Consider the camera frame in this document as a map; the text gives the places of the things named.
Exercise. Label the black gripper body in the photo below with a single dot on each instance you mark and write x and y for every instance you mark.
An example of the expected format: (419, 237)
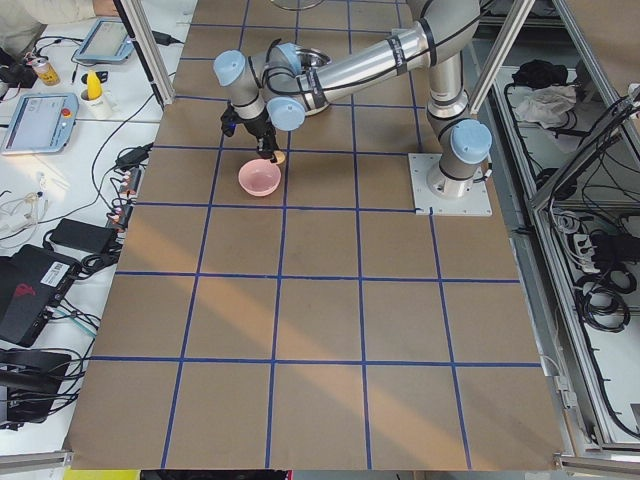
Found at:
(256, 126)

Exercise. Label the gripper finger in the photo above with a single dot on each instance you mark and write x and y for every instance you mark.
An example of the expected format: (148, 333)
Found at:
(272, 152)
(263, 151)

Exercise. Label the beige egg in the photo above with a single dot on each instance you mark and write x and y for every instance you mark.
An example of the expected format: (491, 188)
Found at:
(280, 158)

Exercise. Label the glass pot lid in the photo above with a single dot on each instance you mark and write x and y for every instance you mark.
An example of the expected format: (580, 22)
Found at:
(296, 5)

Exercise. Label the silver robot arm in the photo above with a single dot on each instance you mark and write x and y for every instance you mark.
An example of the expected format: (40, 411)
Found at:
(272, 91)

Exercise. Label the white electric cooking pot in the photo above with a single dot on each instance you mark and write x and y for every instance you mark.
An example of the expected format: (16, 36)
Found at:
(315, 65)

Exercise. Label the pink bowl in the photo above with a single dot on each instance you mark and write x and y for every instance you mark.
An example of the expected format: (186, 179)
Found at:
(259, 177)

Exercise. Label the black power adapter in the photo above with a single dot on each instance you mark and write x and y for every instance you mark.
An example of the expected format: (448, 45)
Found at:
(133, 157)

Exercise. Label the brown grid table mat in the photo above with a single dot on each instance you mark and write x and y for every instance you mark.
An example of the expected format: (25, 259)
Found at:
(326, 326)

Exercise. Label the far teach pendant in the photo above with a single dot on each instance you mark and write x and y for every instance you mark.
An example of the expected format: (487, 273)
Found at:
(107, 42)

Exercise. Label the teach pendant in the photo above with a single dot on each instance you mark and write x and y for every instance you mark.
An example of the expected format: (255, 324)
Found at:
(107, 42)
(41, 123)

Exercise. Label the large black power brick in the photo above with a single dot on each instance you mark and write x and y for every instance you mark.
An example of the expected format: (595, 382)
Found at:
(83, 236)

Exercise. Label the near teach pendant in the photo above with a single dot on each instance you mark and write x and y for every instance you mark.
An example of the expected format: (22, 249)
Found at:
(41, 123)

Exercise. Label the yellow drink can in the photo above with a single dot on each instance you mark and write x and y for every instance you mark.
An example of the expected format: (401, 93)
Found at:
(45, 71)

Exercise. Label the black laptop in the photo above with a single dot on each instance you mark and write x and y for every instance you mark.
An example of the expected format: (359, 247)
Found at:
(33, 280)

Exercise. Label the crumpled white cloth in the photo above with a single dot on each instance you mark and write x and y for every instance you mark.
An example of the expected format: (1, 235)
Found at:
(548, 107)

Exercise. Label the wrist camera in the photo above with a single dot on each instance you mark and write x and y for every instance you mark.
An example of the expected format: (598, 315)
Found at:
(229, 120)

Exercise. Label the aluminium frame post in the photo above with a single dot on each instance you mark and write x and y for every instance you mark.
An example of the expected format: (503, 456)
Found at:
(132, 15)

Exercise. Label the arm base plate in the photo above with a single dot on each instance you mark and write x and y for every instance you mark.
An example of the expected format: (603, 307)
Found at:
(436, 194)

